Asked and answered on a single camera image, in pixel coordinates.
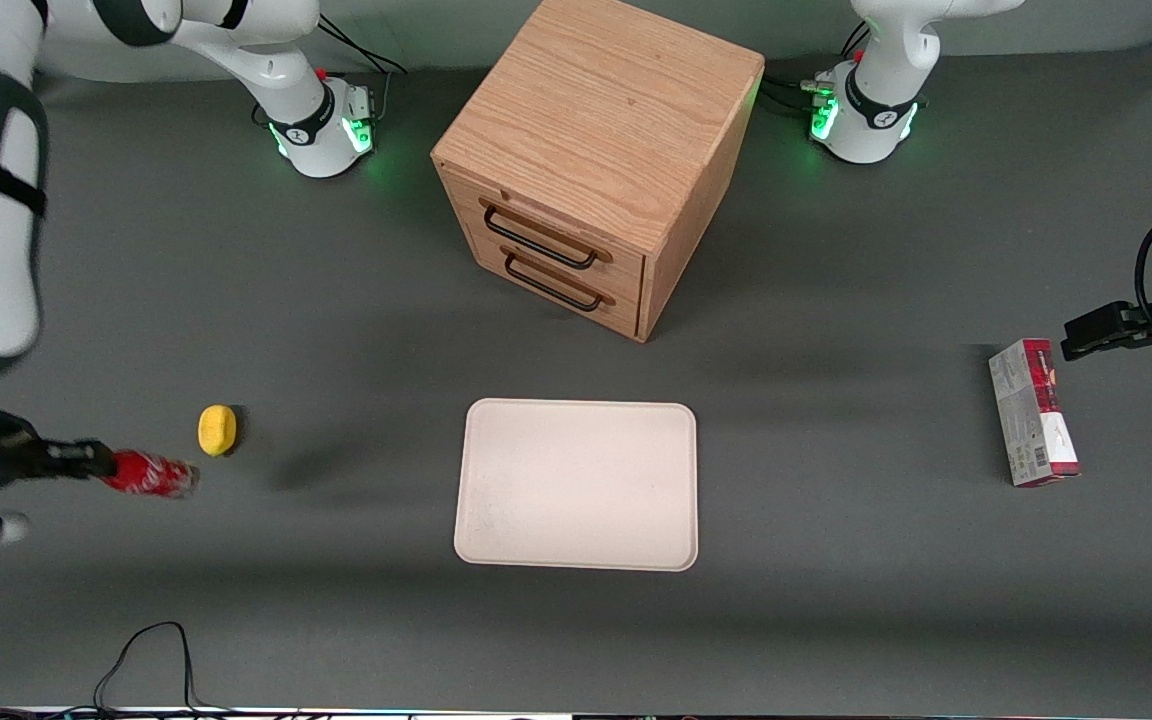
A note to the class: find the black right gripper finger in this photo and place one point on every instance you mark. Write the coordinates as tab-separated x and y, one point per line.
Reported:
76	470
76	451

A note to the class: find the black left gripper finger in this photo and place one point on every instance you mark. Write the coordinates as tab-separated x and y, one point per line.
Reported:
1096	333

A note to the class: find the red soda can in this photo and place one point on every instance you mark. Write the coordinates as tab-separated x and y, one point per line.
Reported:
148	473

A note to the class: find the cream rectangular tray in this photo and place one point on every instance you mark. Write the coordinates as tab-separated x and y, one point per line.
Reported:
576	485

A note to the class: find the red tartan cardboard box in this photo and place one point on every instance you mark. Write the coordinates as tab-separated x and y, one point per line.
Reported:
1026	420

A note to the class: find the yellow lemon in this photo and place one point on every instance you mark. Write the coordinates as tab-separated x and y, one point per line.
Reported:
217	430

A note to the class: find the wooden drawer front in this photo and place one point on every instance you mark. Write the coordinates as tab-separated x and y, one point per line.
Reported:
561	210
626	310

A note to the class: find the wooden drawer cabinet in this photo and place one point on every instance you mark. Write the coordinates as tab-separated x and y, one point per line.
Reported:
601	110

